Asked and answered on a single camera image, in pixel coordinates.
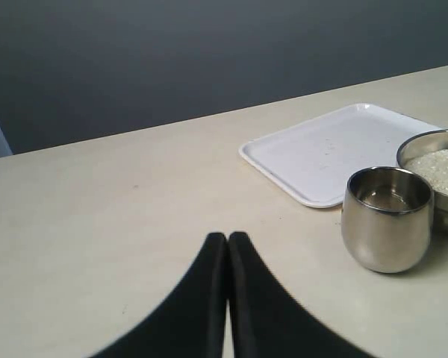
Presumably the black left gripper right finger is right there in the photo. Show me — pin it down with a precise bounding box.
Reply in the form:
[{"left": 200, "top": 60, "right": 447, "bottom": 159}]
[{"left": 228, "top": 231, "right": 362, "bottom": 357}]

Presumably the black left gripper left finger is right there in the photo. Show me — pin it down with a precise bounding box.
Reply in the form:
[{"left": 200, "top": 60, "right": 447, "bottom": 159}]
[{"left": 94, "top": 232, "right": 228, "bottom": 357}]

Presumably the small metal cup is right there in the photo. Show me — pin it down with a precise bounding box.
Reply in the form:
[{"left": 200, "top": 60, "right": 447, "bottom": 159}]
[{"left": 341, "top": 166, "right": 435, "bottom": 274}]

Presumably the wide steel rice bowl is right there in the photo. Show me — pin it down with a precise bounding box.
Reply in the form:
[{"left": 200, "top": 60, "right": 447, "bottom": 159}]
[{"left": 396, "top": 130, "right": 448, "bottom": 233}]

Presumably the white rectangular plastic tray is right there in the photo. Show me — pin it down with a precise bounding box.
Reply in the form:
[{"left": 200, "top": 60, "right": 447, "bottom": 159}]
[{"left": 239, "top": 103, "right": 437, "bottom": 208}]

